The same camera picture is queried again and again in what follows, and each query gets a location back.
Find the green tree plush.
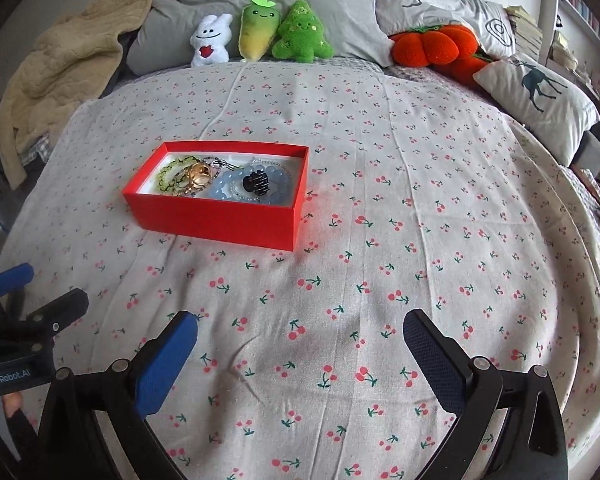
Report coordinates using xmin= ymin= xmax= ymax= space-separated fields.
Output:
xmin=272 ymin=0 xmax=334 ymax=63

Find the gold ring pendant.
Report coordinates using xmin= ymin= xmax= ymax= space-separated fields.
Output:
xmin=182 ymin=162 xmax=214 ymax=195

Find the cherry print bed sheet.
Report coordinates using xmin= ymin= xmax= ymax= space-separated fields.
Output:
xmin=0 ymin=62 xmax=600 ymax=479

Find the white bunny plush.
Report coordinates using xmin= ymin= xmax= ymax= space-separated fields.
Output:
xmin=189 ymin=13 xmax=233 ymax=67

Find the grey doodle print pillow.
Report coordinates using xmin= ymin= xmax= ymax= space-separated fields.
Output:
xmin=376 ymin=0 xmax=516 ymax=58

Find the beige quilted blanket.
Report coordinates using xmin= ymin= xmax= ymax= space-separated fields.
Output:
xmin=0 ymin=0 xmax=152 ymax=188

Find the red jewelry box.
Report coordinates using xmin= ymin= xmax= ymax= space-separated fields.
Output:
xmin=122 ymin=140 xmax=309 ymax=250

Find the green beaded bracelet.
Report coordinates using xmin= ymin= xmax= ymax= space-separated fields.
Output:
xmin=154 ymin=155 xmax=202 ymax=195

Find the orange pumpkin plush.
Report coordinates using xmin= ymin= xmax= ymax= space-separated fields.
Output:
xmin=390 ymin=24 xmax=491 ymax=89

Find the dark multicolour beaded bracelet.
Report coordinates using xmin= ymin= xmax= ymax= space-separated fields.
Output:
xmin=199 ymin=155 xmax=244 ymax=174

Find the green yellow carrot plush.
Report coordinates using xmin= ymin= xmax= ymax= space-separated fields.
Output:
xmin=238 ymin=0 xmax=280 ymax=62

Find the blue large bead bracelet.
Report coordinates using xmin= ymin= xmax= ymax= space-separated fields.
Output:
xmin=204 ymin=162 xmax=294 ymax=206

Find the black rhinestone hair clip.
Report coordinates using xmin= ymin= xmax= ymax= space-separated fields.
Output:
xmin=242 ymin=170 xmax=270 ymax=197

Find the white deer print pillow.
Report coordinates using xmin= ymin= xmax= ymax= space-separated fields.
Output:
xmin=472 ymin=53 xmax=600 ymax=166

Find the left hand black glove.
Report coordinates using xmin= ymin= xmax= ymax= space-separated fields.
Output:
xmin=0 ymin=392 xmax=38 ymax=479

